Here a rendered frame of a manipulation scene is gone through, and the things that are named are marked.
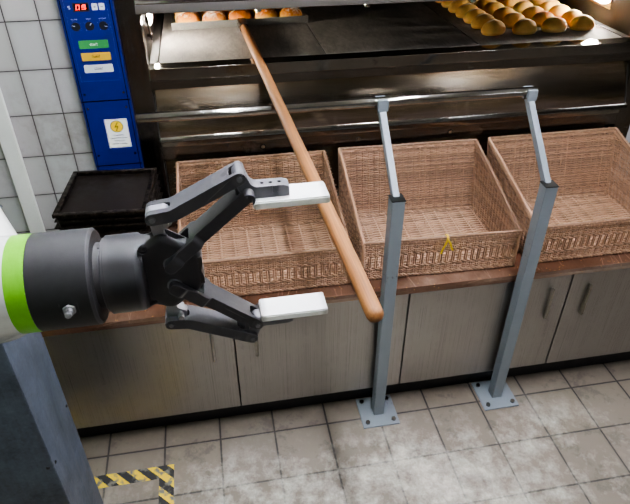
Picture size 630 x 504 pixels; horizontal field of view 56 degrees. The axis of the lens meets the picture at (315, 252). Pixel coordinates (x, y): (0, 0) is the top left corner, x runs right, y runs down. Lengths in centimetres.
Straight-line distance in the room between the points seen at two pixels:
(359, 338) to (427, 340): 26
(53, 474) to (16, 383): 32
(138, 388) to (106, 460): 31
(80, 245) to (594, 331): 221
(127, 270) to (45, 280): 7
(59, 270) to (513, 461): 198
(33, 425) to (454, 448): 144
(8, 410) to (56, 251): 94
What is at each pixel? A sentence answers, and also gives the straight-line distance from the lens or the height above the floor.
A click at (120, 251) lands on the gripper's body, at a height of 152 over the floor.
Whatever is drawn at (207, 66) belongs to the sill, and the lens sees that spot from 212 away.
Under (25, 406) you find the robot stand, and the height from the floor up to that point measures 82.
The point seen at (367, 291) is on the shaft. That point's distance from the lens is 100.
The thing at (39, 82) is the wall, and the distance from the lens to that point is 219.
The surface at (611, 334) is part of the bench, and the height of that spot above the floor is 22.
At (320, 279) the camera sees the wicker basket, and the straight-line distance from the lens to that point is 197.
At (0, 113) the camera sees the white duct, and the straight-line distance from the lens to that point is 225.
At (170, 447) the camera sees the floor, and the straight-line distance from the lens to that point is 233.
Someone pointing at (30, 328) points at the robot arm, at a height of 147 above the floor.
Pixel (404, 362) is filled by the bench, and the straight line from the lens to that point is 227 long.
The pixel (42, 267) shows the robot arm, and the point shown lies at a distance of 56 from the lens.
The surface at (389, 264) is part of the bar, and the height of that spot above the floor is 73.
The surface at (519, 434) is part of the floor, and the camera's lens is 243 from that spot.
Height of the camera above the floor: 183
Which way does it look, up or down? 36 degrees down
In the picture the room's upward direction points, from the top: straight up
